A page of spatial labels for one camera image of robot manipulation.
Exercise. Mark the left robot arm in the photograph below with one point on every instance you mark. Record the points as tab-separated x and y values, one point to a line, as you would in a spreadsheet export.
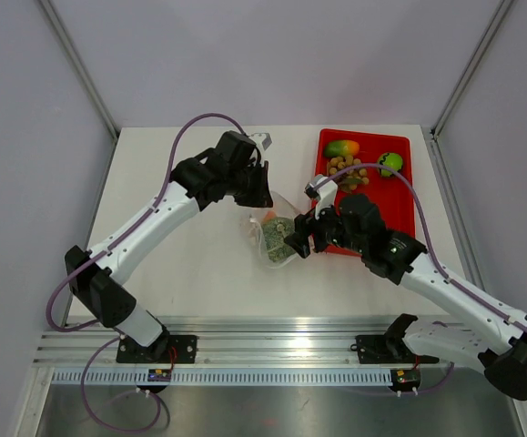
98	275

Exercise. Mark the aluminium rail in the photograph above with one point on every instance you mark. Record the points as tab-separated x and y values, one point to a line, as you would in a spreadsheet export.
239	342

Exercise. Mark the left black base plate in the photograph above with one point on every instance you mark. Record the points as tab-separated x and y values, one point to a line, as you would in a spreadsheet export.
182	349

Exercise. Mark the left frame post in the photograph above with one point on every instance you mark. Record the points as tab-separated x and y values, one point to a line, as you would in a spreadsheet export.
69	49

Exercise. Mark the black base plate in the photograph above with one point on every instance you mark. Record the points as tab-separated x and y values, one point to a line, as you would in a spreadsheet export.
182	349
373	349

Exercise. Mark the green netted melon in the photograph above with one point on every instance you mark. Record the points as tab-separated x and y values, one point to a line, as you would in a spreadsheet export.
274	233

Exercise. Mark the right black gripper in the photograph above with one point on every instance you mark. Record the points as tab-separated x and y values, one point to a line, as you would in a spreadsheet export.
305	226

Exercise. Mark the right controller board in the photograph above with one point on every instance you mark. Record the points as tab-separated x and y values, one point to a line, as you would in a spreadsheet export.
408	380

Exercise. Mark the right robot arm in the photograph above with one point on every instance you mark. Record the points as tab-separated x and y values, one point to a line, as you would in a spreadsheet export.
494	342

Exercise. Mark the left controller board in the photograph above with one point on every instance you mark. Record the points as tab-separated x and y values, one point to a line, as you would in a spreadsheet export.
159	375

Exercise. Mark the green round fruit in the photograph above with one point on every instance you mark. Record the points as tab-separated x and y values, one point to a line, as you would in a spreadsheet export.
390	160

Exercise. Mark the right frame post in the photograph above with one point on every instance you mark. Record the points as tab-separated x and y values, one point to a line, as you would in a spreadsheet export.
479	53

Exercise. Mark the controller board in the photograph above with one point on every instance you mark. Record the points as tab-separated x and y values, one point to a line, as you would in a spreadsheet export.
408	380
159	375

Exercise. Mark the brown longan bunch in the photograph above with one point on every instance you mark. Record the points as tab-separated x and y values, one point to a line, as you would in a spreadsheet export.
352	178

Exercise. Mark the frame post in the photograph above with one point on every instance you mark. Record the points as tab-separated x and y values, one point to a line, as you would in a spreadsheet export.
69	49
479	53

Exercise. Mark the orange peach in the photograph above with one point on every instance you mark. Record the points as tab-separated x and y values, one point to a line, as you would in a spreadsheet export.
269	216

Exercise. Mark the white slotted cable duct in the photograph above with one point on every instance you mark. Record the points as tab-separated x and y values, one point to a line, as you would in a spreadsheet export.
228	377

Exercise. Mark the green orange mango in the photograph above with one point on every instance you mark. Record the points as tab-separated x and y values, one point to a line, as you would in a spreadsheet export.
341	148

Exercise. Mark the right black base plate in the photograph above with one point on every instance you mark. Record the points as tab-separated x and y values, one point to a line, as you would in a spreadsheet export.
373	349

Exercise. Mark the clear zip top bag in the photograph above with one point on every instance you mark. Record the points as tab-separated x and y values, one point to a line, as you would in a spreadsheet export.
251	226

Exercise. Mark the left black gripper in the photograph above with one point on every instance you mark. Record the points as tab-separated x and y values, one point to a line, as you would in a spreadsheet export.
261	197

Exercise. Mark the red plastic tray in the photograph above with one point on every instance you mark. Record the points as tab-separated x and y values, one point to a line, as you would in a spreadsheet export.
394	200

